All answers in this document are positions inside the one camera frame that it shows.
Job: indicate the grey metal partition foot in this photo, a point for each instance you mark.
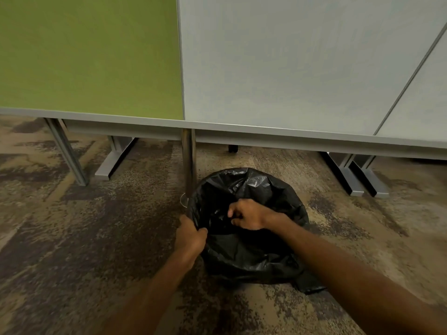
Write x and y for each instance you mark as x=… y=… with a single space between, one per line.
x=113 y=158
x=345 y=177
x=373 y=181

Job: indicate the white partition panel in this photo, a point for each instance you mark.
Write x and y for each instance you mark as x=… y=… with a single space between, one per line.
x=279 y=59
x=422 y=115

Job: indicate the slanted grey metal leg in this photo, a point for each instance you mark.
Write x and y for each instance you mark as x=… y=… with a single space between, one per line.
x=66 y=153

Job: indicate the person's left hand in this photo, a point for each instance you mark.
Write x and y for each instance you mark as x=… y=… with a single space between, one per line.
x=190 y=238

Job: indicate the person's right hand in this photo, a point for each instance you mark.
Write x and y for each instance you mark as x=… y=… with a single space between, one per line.
x=255 y=216

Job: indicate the grey partition base rail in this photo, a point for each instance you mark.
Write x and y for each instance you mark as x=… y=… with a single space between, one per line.
x=279 y=134

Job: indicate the green partition panel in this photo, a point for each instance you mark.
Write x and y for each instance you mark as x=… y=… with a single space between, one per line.
x=87 y=55

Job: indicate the person's right forearm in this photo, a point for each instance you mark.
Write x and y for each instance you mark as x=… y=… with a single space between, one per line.
x=349 y=275

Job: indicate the chrome support pole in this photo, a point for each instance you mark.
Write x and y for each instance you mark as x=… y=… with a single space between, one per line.
x=188 y=163

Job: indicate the black chair caster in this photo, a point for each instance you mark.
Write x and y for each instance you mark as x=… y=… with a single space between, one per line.
x=233 y=148

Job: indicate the person's left forearm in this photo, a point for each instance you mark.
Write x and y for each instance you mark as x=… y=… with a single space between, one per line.
x=150 y=300

